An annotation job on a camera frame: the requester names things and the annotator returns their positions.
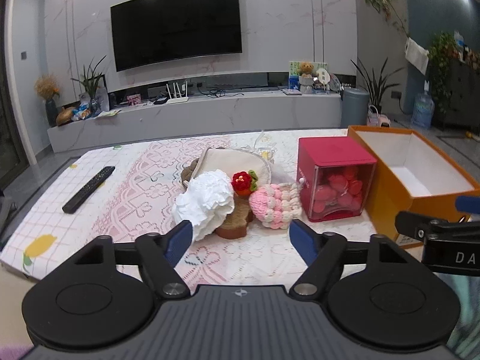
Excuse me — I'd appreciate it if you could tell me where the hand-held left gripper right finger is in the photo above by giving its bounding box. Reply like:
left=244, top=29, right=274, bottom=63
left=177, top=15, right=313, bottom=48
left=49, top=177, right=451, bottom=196
left=289, top=218, right=413, bottom=303

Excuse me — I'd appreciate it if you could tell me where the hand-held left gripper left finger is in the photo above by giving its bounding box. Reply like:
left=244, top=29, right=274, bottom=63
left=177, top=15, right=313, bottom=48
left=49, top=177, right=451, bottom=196
left=70, top=219, right=194, bottom=301

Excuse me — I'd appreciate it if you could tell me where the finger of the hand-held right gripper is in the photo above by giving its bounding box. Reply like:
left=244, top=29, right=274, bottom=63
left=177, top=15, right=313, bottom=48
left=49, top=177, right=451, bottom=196
left=455, top=194, right=480, bottom=213
left=395, top=211, right=449, bottom=239

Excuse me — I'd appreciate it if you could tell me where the white fluffy scrunchie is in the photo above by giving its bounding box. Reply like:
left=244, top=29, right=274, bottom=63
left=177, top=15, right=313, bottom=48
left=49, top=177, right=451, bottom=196
left=172, top=170, right=236, bottom=241

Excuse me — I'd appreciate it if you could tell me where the brown cloth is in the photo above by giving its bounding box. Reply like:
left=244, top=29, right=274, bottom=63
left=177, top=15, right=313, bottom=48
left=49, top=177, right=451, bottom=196
left=180, top=157, right=205, bottom=189

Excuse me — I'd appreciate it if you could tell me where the orange cardboard box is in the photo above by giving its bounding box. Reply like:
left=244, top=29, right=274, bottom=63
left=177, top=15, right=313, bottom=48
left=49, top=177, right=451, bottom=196
left=347, top=125, right=480, bottom=249

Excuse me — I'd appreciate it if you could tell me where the pink white crochet pouch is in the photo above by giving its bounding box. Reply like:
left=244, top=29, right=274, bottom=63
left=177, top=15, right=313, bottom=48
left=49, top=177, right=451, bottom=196
left=249, top=182, right=302, bottom=229

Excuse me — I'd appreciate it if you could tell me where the person's teal clothing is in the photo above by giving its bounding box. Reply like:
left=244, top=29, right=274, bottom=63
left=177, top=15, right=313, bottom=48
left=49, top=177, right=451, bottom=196
left=437, top=272, right=480, bottom=360

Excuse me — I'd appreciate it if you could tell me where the pink white lace tablecloth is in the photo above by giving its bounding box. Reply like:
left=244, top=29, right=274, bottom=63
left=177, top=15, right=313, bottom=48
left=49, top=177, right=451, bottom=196
left=94, top=130, right=417, bottom=297

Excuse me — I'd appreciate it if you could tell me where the brown toast plush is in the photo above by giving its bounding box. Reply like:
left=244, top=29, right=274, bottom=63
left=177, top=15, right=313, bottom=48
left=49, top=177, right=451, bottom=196
left=215, top=195, right=256, bottom=240

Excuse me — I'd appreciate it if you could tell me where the red crochet flower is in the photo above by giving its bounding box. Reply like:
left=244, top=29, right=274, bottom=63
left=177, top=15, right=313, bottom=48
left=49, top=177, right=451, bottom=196
left=231, top=170, right=259, bottom=197

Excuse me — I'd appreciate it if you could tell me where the red box with clear front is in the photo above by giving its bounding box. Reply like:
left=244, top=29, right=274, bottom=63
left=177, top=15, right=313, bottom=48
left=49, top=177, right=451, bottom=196
left=297, top=137, right=377, bottom=223

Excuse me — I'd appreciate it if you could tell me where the cream cloth pouch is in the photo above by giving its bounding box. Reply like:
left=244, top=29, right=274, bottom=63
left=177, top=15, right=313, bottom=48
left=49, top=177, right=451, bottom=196
left=193, top=147, right=274, bottom=190

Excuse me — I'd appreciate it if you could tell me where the large water bottle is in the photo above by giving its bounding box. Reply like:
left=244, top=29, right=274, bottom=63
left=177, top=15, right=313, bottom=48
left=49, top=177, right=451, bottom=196
left=410, top=92, right=436, bottom=129

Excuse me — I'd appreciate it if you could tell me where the black remote control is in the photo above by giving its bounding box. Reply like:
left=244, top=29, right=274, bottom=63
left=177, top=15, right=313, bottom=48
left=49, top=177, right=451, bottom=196
left=62, top=166, right=116, bottom=214

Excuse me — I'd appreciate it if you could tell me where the dark cabinet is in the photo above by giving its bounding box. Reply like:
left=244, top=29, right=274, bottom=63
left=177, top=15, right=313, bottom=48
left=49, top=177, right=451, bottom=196
left=431, top=58, right=480, bottom=131

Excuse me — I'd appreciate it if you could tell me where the pink basket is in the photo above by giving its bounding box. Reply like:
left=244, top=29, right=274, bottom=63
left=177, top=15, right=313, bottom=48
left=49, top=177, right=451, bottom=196
left=367, top=105, right=392, bottom=127

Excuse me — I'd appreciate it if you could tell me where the clear plastic bag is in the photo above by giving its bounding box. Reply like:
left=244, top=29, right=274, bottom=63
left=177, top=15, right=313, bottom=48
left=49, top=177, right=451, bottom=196
left=245, top=129, right=279, bottom=163

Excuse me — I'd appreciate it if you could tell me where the grey marble television console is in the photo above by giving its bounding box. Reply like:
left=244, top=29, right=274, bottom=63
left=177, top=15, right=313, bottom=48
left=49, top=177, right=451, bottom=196
left=47, top=71, right=344, bottom=154

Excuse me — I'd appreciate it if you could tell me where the grey trash bin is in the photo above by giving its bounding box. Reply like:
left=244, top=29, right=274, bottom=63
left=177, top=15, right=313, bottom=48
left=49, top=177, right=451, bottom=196
left=340, top=87, right=370, bottom=128

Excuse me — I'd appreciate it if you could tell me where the checkered lemon print tablecloth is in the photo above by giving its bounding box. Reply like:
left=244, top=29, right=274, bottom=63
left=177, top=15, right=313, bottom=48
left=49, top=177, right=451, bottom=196
left=0, top=129, right=376, bottom=283

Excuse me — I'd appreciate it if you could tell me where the white router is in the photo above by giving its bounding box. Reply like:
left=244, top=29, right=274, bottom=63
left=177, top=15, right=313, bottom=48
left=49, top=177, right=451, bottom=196
left=165, top=81, right=189, bottom=104

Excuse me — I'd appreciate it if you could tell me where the tall leafy potted plant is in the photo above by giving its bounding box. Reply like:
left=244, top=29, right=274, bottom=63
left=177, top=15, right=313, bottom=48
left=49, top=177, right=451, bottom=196
left=350, top=57, right=405, bottom=115

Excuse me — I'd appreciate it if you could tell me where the bushy green plant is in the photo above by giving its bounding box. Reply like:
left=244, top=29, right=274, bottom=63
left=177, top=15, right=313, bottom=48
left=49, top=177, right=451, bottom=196
left=427, top=32, right=461, bottom=113

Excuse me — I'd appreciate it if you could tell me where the white hanging cloth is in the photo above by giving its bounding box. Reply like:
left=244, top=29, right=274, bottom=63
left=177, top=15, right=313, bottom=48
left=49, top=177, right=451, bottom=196
left=404, top=37, right=430, bottom=76

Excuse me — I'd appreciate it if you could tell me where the pile of snack bags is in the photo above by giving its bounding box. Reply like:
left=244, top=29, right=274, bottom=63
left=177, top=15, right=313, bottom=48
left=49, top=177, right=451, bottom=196
left=71, top=87, right=110, bottom=121

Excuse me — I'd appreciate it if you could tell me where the white round fan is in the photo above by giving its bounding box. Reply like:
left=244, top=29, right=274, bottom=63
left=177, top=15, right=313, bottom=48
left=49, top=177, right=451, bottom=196
left=314, top=68, right=331, bottom=91

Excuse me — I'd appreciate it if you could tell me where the brown teddy bear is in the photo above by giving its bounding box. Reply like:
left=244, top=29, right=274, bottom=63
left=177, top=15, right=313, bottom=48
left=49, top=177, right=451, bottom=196
left=298, top=62, right=316, bottom=93

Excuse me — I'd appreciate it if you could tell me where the potted green plant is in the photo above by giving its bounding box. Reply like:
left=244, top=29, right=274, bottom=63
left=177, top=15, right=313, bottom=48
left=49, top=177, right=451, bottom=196
left=71, top=55, right=107, bottom=101

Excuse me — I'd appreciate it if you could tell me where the vase with dried flowers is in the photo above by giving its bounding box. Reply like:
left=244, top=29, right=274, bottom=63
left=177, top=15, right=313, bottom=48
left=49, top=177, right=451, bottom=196
left=34, top=74, right=61, bottom=127

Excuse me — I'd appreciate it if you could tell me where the hanging vine plant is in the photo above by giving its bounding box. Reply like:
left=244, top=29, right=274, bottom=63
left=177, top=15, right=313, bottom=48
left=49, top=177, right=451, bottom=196
left=362, top=0, right=410, bottom=38

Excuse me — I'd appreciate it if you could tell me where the black wall television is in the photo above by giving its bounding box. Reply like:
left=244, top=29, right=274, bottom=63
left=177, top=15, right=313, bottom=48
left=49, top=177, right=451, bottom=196
left=110, top=0, right=243, bottom=73

